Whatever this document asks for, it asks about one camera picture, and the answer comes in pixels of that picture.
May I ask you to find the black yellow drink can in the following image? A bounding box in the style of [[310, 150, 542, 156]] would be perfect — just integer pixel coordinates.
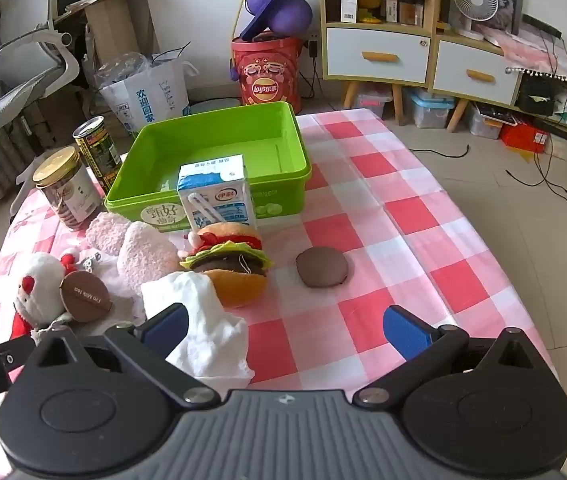
[[72, 116, 123, 196]]

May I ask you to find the glass jar gold lid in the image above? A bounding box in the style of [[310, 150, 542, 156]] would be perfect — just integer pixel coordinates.
[[32, 146, 104, 232]]

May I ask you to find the blue white milk carton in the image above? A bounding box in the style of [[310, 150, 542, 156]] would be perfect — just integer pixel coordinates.
[[177, 155, 258, 233]]

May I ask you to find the purple jumping ball toy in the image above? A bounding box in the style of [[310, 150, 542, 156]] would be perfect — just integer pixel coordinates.
[[231, 0, 313, 81]]

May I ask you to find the white plastic bag blue print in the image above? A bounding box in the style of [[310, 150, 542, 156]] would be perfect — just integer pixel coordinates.
[[94, 51, 199, 138]]

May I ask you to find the green plastic bin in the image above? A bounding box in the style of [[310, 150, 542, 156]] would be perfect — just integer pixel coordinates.
[[104, 101, 313, 233]]

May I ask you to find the white mesh office chair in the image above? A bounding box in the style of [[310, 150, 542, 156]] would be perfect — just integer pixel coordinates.
[[0, 0, 82, 126]]

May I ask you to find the pink cloth cover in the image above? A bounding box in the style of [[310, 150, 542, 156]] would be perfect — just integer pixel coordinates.
[[483, 22, 567, 98]]

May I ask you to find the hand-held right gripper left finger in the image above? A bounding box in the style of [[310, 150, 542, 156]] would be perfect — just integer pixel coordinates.
[[26, 302, 220, 409]]

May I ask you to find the red cardboard box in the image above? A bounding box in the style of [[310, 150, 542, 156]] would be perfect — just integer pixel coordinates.
[[499, 120, 550, 153]]

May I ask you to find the pink white checked tablecloth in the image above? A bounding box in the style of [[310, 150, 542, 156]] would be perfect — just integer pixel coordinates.
[[0, 108, 560, 461]]

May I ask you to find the white plush toy red trim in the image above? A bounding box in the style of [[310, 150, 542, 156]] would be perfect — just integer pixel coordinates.
[[12, 249, 114, 343]]

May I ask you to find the tall wooden shelf cabinet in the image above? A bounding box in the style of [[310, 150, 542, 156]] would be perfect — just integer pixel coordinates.
[[317, 0, 441, 123]]

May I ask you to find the pink fuzzy sock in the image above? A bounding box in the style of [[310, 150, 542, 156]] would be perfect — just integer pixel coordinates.
[[86, 212, 180, 323]]

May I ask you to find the clear storage box blue lid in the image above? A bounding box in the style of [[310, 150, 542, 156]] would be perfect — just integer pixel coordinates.
[[408, 89, 457, 129]]

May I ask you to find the low wooden drawer cabinet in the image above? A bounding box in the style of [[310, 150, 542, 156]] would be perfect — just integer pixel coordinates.
[[428, 30, 527, 133]]

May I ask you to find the plush hamburger toy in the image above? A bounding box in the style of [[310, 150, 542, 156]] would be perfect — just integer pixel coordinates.
[[180, 222, 273, 309]]

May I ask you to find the white fluffy cloth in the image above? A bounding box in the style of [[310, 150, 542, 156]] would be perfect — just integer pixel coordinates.
[[141, 271, 255, 392]]

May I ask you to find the black floor cable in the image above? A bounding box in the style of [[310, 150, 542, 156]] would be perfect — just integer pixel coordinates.
[[408, 142, 471, 159], [506, 147, 567, 209]]

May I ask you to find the wooden desk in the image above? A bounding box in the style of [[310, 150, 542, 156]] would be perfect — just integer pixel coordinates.
[[54, 0, 159, 56]]

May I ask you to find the white desk fan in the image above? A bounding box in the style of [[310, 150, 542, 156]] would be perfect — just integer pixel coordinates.
[[452, 0, 500, 42]]

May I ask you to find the brown round plush patty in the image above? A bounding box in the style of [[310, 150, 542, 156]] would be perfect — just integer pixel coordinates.
[[295, 247, 349, 289]]

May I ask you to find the dark framed picture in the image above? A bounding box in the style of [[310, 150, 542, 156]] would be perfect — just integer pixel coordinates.
[[476, 0, 525, 36]]

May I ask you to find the black box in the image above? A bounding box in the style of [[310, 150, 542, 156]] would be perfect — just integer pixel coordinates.
[[516, 76, 559, 117]]

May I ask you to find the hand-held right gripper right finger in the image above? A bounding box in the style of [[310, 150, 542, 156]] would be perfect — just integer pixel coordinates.
[[352, 305, 547, 409]]

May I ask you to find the red printed bucket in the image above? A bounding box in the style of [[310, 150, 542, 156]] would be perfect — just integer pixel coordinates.
[[230, 31, 304, 113]]

